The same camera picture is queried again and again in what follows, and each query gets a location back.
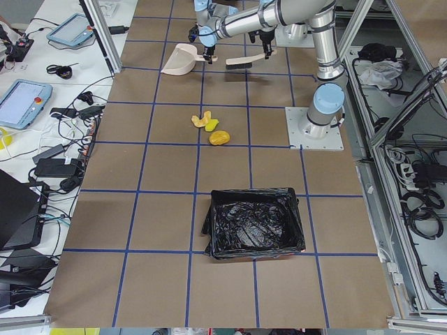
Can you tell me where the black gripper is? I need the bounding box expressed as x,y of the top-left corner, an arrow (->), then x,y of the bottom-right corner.
203,45 -> 218,64
249,29 -> 275,58

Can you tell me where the white plastic dustpan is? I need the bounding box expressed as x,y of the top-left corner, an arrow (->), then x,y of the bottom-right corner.
161,43 -> 205,76

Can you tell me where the white hand brush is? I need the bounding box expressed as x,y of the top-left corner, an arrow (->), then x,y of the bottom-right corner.
226,50 -> 277,70

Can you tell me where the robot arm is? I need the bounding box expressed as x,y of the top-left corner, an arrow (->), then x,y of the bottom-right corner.
189,1 -> 278,64
188,0 -> 344,82

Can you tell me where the pink bin black bag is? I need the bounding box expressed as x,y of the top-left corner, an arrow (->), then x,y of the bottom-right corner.
202,188 -> 306,260

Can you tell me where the apple core peel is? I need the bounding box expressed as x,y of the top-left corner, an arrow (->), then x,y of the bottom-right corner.
191,110 -> 212,128

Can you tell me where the yellow green sponge piece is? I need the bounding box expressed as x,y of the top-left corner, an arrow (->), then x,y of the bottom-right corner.
205,119 -> 219,133

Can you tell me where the yellow potato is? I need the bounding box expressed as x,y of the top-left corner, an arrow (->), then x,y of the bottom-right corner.
209,131 -> 230,146

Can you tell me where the white crumpled cloth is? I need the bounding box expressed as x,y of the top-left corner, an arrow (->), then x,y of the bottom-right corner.
359,60 -> 403,90

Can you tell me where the blue teach pendant far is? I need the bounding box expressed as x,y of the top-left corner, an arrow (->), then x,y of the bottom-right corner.
46,13 -> 94,47

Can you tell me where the blue teach pendant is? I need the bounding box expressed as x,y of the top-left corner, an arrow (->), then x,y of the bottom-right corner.
1,79 -> 53,130
46,13 -> 94,47

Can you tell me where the blue teach pendant near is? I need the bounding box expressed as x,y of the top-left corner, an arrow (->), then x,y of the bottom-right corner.
1,79 -> 53,130

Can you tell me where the black power brick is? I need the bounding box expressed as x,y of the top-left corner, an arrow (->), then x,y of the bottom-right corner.
34,158 -> 82,178

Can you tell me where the black laptop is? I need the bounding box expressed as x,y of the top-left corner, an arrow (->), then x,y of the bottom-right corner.
1,171 -> 49,251

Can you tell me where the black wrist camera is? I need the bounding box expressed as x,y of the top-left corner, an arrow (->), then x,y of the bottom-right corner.
188,27 -> 199,43

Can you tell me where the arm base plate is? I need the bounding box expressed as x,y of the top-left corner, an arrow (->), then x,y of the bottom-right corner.
285,107 -> 344,151
275,22 -> 314,48

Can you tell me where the aluminium frame post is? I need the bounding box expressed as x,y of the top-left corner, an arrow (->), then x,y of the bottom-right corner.
79,0 -> 122,75

